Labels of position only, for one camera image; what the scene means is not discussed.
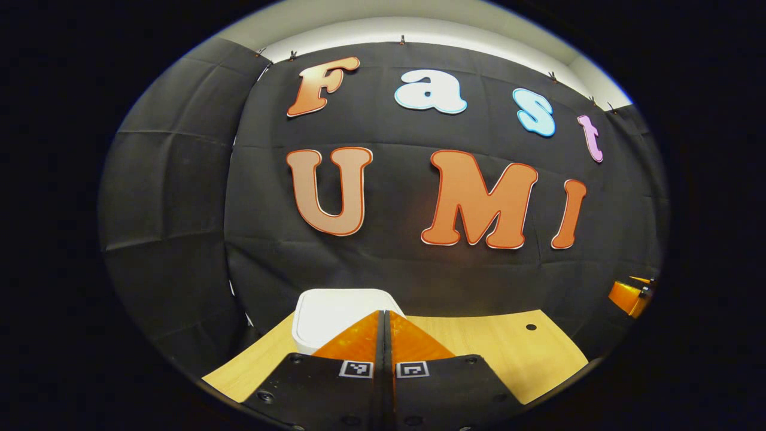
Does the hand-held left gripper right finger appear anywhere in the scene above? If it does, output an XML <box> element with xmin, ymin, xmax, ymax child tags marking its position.
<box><xmin>388</xmin><ymin>310</ymin><xmax>527</xmax><ymax>431</ymax></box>

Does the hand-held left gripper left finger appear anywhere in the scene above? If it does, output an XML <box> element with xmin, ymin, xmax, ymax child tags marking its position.
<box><xmin>242</xmin><ymin>310</ymin><xmax>387</xmax><ymax>431</ymax></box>

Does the white desktop garbage bin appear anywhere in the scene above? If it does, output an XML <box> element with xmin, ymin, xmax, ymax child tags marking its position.
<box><xmin>291</xmin><ymin>289</ymin><xmax>406</xmax><ymax>356</ymax></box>

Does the wooden desktop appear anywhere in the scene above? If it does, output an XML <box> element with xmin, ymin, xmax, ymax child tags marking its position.
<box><xmin>202</xmin><ymin>309</ymin><xmax>590</xmax><ymax>405</ymax></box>

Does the black backdrop cloth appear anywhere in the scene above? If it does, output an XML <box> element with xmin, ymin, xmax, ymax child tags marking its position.
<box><xmin>99</xmin><ymin>37</ymin><xmax>670</xmax><ymax>384</ymax></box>

